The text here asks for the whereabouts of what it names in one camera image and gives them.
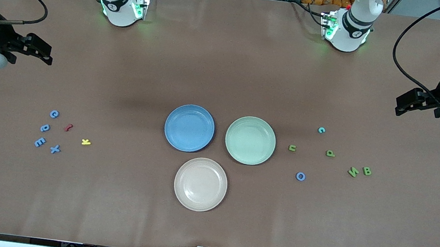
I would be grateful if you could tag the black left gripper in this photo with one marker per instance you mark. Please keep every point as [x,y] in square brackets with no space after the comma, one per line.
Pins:
[437,98]

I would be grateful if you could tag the blue foam letter C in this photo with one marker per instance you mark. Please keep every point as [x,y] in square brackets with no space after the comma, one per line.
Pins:
[51,113]

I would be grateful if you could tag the blue foam letter P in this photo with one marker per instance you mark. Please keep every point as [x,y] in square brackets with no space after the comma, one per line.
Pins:
[44,128]

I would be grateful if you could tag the green foam letter B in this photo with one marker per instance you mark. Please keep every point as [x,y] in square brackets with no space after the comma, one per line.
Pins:
[367,171]

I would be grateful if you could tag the blue foam letter E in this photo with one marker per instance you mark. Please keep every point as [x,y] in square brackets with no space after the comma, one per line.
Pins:
[39,142]

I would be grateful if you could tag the green foam letter N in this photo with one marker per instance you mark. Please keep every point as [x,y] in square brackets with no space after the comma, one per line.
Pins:
[353,171]

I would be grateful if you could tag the blue foam letter X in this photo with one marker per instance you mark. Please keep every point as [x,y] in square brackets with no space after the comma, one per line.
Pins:
[55,149]

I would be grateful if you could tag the green foam letter P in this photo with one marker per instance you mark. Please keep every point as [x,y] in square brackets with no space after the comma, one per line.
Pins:
[330,154]

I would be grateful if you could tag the green foam letter U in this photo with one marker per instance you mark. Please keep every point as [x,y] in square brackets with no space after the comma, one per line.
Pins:
[292,146]

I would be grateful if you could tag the red foam letter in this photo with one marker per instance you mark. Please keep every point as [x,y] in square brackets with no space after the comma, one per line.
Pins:
[69,127]

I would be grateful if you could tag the teal foam letter C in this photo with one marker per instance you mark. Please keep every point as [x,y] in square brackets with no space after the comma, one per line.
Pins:
[320,130]

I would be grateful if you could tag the yellow foam letter K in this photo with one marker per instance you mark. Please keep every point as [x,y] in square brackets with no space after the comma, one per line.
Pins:
[86,142]

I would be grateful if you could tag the blue foam letter O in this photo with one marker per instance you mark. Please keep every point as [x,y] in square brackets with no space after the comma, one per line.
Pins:
[297,176]

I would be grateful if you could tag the blue round plate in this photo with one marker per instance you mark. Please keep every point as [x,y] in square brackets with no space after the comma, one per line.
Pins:
[189,128]

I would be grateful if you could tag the light green round plate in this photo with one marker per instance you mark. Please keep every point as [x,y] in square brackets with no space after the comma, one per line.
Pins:
[250,140]

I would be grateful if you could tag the beige pink round plate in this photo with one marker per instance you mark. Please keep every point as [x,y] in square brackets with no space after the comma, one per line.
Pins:
[200,184]

